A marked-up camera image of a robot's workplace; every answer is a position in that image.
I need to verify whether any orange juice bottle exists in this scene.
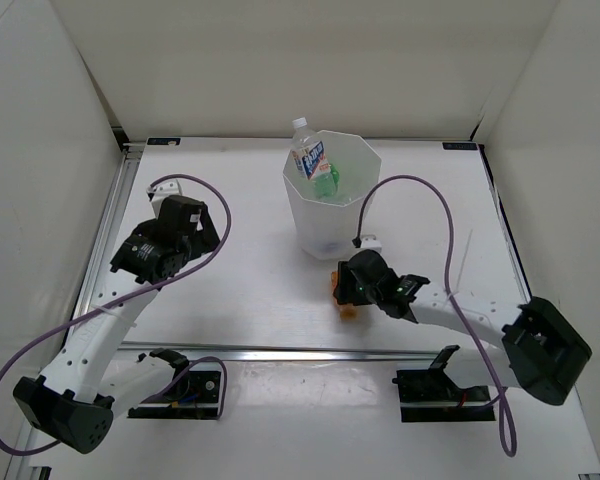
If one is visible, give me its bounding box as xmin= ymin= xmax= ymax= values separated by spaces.
xmin=330 ymin=271 xmax=364 ymax=320

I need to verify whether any green plastic soda bottle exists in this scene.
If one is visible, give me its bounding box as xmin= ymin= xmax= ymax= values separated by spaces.
xmin=312 ymin=163 xmax=340 ymax=200

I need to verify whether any clear bottle white orange label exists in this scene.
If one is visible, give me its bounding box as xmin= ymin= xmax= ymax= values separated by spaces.
xmin=291 ymin=117 xmax=331 ymax=181

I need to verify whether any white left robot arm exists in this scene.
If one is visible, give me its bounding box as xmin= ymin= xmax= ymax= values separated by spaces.
xmin=13 ymin=195 xmax=220 ymax=454

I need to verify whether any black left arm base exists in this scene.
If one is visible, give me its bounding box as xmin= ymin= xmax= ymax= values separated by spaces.
xmin=127 ymin=357 xmax=228 ymax=421

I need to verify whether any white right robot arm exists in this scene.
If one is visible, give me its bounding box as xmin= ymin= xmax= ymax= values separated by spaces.
xmin=189 ymin=201 xmax=591 ymax=405

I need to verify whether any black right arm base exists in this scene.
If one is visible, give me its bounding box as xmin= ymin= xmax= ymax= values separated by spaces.
xmin=392 ymin=369 xmax=495 ymax=423

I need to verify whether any white plastic bin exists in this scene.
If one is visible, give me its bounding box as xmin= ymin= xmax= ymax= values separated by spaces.
xmin=283 ymin=130 xmax=382 ymax=260

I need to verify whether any blue label sticker left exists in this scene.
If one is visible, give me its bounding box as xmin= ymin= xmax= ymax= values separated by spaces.
xmin=146 ymin=137 xmax=181 ymax=146

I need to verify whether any blue label sticker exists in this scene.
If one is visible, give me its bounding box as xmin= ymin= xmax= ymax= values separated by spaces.
xmin=146 ymin=137 xmax=181 ymax=146
xmin=442 ymin=142 xmax=479 ymax=151

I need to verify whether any blue label sticker right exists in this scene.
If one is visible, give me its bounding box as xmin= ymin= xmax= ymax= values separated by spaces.
xmin=442 ymin=142 xmax=479 ymax=151

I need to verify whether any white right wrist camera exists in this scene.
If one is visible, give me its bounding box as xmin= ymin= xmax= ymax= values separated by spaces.
xmin=352 ymin=234 xmax=382 ymax=253

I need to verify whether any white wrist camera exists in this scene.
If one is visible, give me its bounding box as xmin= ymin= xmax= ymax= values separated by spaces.
xmin=352 ymin=234 xmax=382 ymax=253
xmin=146 ymin=179 xmax=182 ymax=217

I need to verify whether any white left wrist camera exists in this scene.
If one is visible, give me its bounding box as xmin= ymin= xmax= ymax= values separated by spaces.
xmin=146 ymin=179 xmax=182 ymax=217

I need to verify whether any aluminium table rail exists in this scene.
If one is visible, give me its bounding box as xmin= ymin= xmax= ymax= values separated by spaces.
xmin=77 ymin=138 xmax=529 ymax=361

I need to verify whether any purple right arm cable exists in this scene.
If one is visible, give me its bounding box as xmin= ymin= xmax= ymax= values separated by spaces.
xmin=352 ymin=174 xmax=519 ymax=459

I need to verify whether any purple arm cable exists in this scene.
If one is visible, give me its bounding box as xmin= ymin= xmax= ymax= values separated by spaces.
xmin=352 ymin=174 xmax=519 ymax=459
xmin=0 ymin=173 xmax=232 ymax=456

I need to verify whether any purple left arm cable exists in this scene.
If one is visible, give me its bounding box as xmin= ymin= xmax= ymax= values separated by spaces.
xmin=0 ymin=173 xmax=232 ymax=456

